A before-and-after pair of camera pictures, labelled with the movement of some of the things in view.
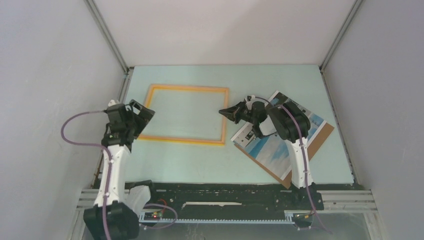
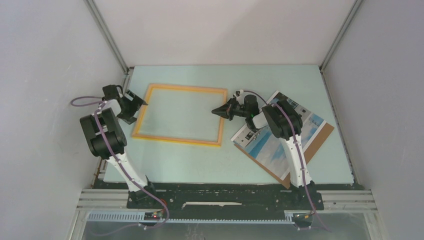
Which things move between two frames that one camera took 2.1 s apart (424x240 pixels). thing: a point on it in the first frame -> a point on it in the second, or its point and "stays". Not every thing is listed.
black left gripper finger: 142,115 -> 134,101
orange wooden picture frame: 225,90 stays
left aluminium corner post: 104,27 stays
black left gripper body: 130,124 -> 128,109
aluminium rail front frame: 344,201 stays
